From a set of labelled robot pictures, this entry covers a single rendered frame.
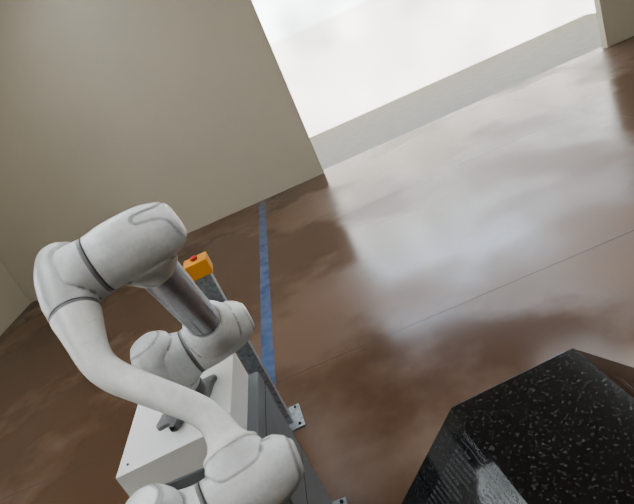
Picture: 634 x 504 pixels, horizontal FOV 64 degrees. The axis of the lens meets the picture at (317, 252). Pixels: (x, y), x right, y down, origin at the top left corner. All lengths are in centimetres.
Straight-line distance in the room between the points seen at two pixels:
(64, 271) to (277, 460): 57
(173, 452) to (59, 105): 650
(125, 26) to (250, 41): 158
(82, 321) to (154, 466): 73
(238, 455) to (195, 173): 674
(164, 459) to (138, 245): 78
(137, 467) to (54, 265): 77
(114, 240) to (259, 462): 53
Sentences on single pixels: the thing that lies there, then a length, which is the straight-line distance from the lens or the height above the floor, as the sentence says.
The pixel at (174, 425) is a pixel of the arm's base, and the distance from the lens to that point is 168.
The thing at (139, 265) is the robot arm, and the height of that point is 151.
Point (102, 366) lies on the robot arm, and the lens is 103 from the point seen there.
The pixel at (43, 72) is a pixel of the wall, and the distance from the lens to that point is 777.
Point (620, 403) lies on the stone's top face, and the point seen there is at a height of 85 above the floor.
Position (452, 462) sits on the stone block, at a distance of 135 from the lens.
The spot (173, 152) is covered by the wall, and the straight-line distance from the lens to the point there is 747.
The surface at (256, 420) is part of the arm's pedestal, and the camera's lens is 172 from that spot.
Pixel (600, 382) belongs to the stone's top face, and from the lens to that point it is 136.
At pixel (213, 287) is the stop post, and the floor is 93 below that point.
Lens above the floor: 178
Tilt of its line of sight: 21 degrees down
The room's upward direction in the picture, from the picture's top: 25 degrees counter-clockwise
